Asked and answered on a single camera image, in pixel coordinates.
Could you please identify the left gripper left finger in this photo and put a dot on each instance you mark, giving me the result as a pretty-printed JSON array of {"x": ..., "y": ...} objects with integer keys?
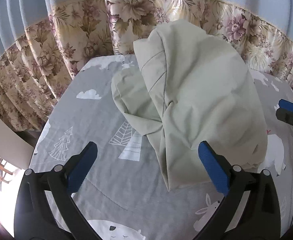
[{"x": 45, "y": 208}]

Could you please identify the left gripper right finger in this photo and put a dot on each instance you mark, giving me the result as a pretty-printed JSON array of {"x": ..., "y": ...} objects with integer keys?
[{"x": 250, "y": 206}]

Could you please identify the pale green large garment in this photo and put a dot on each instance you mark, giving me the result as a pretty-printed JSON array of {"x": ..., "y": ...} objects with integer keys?
[{"x": 189, "y": 87}]

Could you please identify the grey animal print bedsheet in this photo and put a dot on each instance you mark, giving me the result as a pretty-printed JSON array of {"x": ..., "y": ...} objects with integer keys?
[{"x": 124, "y": 195}]

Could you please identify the white board panel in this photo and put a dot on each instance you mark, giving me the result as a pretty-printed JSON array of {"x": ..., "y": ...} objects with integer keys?
[{"x": 14, "y": 149}]

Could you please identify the blue floral curtain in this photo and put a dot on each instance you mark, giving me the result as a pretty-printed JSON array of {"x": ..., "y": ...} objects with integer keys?
[{"x": 45, "y": 43}]

